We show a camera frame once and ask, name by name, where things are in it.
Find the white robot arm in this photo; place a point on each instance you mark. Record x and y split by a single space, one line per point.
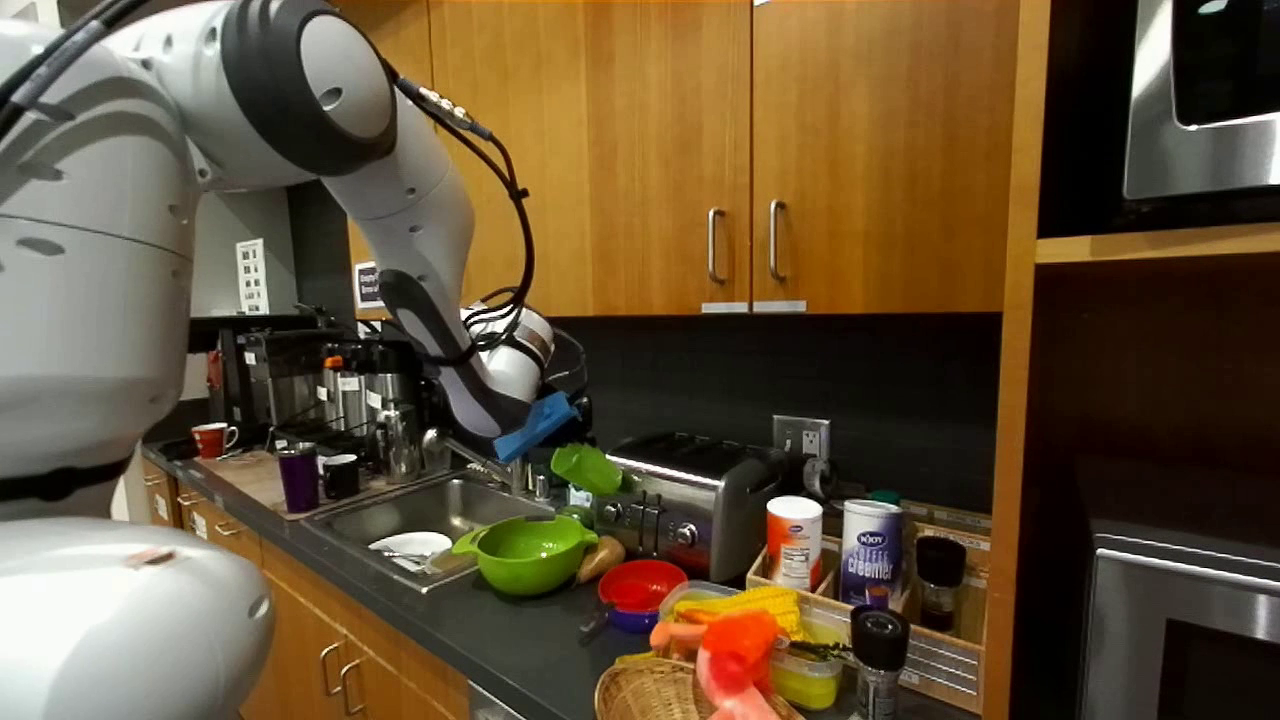
118 127

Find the clear plastic container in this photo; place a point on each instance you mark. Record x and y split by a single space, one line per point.
800 675

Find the black white mug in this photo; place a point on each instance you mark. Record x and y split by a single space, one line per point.
341 473

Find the microwave oven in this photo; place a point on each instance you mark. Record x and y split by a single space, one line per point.
1205 96

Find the red and blue bowl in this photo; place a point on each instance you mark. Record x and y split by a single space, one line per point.
633 595

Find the white orange canister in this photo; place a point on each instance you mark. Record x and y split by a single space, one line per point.
793 537

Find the silver toaster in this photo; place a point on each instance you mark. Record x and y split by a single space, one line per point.
694 503

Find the stainless steel sink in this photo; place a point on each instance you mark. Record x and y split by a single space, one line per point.
450 504

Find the green plastic cup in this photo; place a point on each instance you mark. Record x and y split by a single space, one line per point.
587 471

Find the dark lidded jar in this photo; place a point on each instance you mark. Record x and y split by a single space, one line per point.
941 577

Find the espresso machine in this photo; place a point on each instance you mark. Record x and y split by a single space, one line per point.
293 376

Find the wicker basket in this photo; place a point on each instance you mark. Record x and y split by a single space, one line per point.
667 690

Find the red mug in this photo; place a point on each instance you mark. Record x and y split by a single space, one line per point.
213 439

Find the purple mug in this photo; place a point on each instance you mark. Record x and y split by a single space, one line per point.
302 481

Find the wall power outlet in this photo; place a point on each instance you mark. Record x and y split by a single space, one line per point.
805 444

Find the white blue canister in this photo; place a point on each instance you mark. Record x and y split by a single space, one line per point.
869 555

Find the black pepper grinder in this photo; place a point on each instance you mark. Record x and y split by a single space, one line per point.
882 649

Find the green plastic bowl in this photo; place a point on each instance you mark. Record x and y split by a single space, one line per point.
525 556

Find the white plate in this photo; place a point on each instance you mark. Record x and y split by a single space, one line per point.
408 550

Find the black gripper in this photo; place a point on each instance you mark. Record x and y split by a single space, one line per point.
570 372

